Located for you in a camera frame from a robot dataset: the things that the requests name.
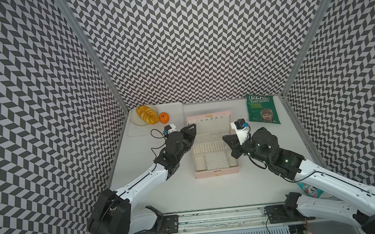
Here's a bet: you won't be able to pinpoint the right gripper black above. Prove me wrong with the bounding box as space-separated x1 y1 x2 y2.
222 130 272 168

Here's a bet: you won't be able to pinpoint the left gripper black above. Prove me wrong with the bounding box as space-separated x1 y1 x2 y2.
173 123 199 161

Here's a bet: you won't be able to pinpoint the pink jewelry box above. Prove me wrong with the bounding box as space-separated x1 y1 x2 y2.
187 111 240 179

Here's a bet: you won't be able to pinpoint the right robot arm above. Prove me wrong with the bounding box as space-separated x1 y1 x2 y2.
222 128 375 234

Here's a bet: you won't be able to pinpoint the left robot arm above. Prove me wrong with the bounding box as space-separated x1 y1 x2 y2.
87 124 197 234

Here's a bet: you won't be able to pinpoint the white cutting board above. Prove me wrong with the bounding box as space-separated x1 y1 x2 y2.
128 102 184 137

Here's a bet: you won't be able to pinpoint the small orange fruit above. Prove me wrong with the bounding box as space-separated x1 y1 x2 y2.
159 112 170 124

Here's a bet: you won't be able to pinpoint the sliced orange pieces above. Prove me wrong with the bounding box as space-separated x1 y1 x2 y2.
136 105 159 125

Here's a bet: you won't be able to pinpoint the green crisps bag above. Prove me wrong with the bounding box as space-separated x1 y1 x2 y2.
246 95 280 124

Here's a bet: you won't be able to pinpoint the glass plate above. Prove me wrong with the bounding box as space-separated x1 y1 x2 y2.
130 105 159 126

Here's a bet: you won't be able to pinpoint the teal snack packet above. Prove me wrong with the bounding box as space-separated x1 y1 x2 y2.
297 182 324 198

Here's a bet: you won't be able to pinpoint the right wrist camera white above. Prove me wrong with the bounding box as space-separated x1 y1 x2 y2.
231 118 250 145

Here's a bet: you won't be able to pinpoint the aluminium front rail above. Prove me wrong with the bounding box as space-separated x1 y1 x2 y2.
84 194 367 234

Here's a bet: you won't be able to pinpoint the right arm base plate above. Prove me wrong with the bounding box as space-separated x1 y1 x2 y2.
264 205 316 224

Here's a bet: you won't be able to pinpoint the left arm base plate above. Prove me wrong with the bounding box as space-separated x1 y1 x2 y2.
134 215 179 234

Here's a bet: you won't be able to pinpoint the right base cables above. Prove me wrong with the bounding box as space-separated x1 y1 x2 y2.
262 206 313 234

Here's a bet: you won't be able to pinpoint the left corner metal post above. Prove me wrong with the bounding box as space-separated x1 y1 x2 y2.
54 0 129 114

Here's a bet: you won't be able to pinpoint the corner metal post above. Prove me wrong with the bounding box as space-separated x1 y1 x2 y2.
281 0 332 98
54 0 129 114

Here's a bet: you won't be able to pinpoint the right corner metal post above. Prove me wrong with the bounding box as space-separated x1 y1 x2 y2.
281 0 332 98

